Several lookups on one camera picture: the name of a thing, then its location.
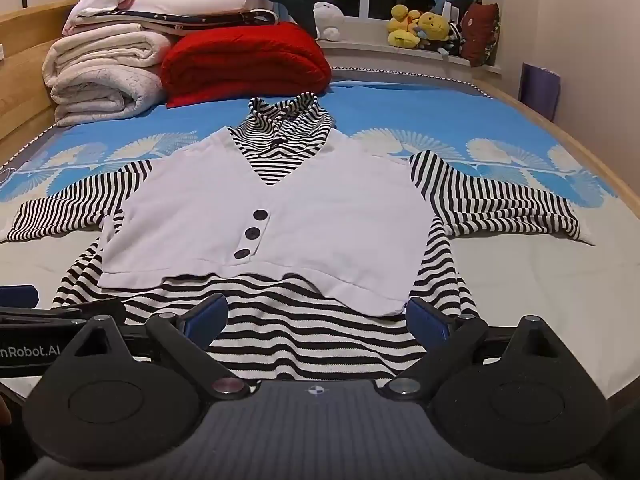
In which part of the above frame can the yellow plush toy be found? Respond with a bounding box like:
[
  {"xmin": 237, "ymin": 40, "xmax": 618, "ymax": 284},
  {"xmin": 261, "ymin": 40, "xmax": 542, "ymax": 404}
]
[
  {"xmin": 388, "ymin": 4, "xmax": 424, "ymax": 49},
  {"xmin": 417, "ymin": 11, "xmax": 451, "ymax": 47}
]

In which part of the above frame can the white window sill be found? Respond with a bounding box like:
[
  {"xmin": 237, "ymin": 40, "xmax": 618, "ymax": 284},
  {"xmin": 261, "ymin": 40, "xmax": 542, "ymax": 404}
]
[{"xmin": 319, "ymin": 39, "xmax": 502, "ymax": 82}]

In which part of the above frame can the purple board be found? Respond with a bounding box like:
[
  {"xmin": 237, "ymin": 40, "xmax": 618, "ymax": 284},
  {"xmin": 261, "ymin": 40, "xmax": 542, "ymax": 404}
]
[{"xmin": 519, "ymin": 62, "xmax": 561, "ymax": 124}]

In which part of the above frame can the dark red cushion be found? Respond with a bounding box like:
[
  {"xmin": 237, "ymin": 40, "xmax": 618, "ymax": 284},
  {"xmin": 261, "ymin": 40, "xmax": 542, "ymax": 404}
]
[{"xmin": 459, "ymin": 2, "xmax": 501, "ymax": 68}]

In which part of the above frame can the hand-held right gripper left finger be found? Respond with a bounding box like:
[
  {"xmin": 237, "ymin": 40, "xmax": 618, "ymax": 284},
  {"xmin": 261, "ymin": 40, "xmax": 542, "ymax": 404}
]
[{"xmin": 47, "ymin": 292, "xmax": 251, "ymax": 401}]

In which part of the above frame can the striped shirt with white vest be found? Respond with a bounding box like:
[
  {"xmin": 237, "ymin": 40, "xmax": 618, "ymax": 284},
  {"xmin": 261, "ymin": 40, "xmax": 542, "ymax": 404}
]
[{"xmin": 0, "ymin": 92, "xmax": 596, "ymax": 381}]

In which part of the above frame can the navy patterned folded blanket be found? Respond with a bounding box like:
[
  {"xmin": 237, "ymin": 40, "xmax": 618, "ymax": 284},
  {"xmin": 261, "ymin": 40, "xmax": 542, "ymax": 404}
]
[{"xmin": 75, "ymin": 7, "xmax": 278, "ymax": 37}]

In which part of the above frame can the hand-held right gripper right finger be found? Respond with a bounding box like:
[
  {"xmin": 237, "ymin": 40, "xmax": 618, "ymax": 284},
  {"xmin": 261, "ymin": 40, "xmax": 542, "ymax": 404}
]
[{"xmin": 385, "ymin": 296, "xmax": 593, "ymax": 401}]

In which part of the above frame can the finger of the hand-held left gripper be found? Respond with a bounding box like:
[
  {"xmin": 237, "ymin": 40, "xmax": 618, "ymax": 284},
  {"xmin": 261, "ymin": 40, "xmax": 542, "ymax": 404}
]
[
  {"xmin": 0, "ymin": 284, "xmax": 40, "ymax": 307},
  {"xmin": 0, "ymin": 298, "xmax": 126, "ymax": 326}
]

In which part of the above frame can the white folded quilt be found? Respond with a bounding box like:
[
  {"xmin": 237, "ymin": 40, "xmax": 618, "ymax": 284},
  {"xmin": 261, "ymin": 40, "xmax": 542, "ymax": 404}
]
[{"xmin": 120, "ymin": 0, "xmax": 274, "ymax": 17}]

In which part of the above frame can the cream folded blanket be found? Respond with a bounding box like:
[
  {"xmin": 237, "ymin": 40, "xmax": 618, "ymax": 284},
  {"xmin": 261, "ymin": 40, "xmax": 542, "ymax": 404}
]
[{"xmin": 42, "ymin": 24, "xmax": 173, "ymax": 86}]

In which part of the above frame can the white seal plush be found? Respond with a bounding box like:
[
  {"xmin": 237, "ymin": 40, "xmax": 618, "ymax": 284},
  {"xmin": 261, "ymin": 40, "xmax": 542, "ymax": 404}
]
[{"xmin": 312, "ymin": 1, "xmax": 346, "ymax": 41}]

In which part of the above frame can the black and white striped plush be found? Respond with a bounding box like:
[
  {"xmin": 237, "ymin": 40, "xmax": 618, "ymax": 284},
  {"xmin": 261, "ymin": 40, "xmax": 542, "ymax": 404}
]
[{"xmin": 444, "ymin": 22, "xmax": 467, "ymax": 57}]

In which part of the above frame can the red folded blanket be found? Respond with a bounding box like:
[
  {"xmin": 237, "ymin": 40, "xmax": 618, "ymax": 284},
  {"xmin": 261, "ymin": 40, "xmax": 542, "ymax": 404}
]
[{"xmin": 161, "ymin": 22, "xmax": 332, "ymax": 109}]

